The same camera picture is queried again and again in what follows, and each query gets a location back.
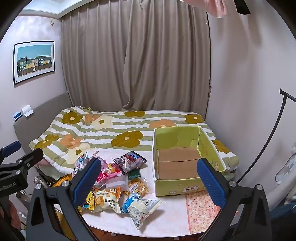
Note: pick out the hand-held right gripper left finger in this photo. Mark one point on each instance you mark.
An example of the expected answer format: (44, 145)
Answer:
(86, 183)

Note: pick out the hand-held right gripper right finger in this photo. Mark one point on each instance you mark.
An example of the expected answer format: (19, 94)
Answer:
(211, 183)

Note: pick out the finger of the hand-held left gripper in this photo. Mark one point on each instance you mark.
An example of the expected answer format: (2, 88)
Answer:
(10, 148)
(29, 161)

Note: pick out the yellow snack packet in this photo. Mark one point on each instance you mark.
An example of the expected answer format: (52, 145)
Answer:
(89, 202)

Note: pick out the light blue snack packet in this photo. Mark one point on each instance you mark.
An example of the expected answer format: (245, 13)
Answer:
(79, 163)

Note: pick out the pink snack packet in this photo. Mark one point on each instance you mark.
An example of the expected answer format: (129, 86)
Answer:
(108, 172)

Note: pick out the orange white snack packet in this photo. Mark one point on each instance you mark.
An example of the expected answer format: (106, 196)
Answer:
(107, 200)

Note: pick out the green cardboard box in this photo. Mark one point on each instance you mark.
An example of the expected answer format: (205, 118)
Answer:
(178, 164)

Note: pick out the grey blue snack packet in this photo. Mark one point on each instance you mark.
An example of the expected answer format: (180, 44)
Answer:
(128, 161)

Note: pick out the clear green-top noodle snack packet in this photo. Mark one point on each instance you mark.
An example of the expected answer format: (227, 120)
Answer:
(137, 185)

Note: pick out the white blue snack packet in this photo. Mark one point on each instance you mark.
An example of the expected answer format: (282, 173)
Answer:
(141, 207)

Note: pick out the pink floral cloth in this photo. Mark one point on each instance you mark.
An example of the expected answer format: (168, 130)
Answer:
(201, 213)

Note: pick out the small blue white box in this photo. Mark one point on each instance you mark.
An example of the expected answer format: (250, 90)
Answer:
(17, 116)

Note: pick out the white tissue roll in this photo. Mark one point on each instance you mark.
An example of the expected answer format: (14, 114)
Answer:
(27, 110)

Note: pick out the grey padded headboard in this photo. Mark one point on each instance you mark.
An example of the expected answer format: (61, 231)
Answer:
(41, 115)

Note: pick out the white tablecloth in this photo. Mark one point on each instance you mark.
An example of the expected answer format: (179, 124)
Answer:
(171, 213)

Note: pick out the floral striped blanket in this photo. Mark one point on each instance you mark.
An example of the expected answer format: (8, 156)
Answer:
(111, 132)

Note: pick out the white plastic bag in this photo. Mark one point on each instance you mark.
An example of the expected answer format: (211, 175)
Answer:
(286, 166)

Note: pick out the blue cloth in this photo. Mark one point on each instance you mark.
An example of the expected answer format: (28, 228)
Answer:
(284, 213)

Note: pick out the beige curtain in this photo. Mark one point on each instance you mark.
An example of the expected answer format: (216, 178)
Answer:
(138, 58)

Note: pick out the pink hanging cloth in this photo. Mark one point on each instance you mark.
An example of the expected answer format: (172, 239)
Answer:
(215, 7)

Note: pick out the black hanging object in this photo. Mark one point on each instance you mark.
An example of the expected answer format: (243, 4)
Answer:
(242, 6)

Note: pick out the framed wall poster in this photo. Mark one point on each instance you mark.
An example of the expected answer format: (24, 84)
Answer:
(34, 61)

